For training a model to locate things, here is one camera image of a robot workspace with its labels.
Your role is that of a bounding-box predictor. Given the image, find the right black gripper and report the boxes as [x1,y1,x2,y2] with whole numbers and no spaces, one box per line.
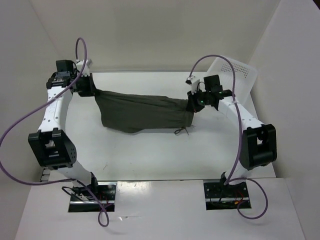
[186,87,211,113]

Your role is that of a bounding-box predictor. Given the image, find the white plastic basket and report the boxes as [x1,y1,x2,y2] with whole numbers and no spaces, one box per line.
[206,57,258,104]

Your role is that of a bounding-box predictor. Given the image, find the olive green shorts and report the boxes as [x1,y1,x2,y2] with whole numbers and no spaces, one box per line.
[94,89,194,134]

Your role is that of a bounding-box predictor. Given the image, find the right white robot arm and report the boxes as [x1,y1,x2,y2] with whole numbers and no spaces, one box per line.
[185,75,277,197]

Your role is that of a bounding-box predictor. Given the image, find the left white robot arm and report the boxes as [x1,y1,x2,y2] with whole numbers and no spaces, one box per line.
[28,59,100,201]

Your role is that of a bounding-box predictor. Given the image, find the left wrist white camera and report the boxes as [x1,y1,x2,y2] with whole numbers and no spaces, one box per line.
[76,58,93,77]

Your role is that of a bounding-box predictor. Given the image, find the wrist white camera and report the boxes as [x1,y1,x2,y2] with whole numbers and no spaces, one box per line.
[185,75,201,95]
[76,58,93,77]

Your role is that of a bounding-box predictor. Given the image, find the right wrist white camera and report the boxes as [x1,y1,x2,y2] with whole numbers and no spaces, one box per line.
[185,75,201,95]

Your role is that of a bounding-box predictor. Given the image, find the aluminium table edge rail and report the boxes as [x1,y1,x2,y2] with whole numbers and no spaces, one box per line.
[40,167,51,183]

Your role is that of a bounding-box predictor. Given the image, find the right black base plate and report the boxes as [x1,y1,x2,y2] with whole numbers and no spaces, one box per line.
[203,180,252,211]

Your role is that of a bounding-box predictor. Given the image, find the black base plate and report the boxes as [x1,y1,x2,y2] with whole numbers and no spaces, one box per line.
[62,181,117,213]
[203,180,252,211]

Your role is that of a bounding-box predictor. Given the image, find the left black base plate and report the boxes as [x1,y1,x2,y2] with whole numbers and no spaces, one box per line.
[62,181,117,213]

